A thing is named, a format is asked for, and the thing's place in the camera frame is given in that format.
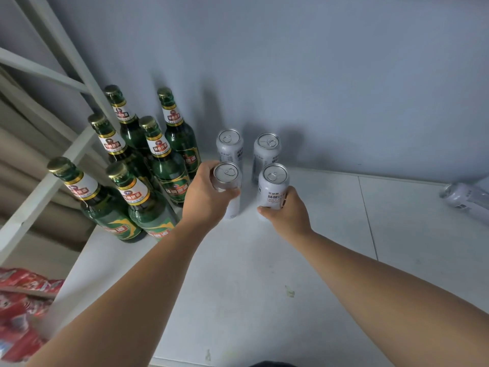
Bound person's right hand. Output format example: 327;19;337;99
257;186;315;245

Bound person's left hand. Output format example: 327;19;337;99
182;160;242;228

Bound white drink can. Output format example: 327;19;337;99
212;161;244;220
252;132;283;185
216;128;245;169
257;163;290;211

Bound person's left forearm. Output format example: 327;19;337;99
21;219;205;367

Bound person's right forearm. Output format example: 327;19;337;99
288;230;489;367

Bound group of green beer bottles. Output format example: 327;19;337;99
47;85;202;243

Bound white plastic bottle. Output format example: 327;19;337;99
439;182;489;211

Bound beige curtain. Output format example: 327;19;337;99
0;67;101;242

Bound pile of red snack packets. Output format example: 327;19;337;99
0;267;64;364

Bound white metal shelf frame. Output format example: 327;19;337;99
0;0;116;257

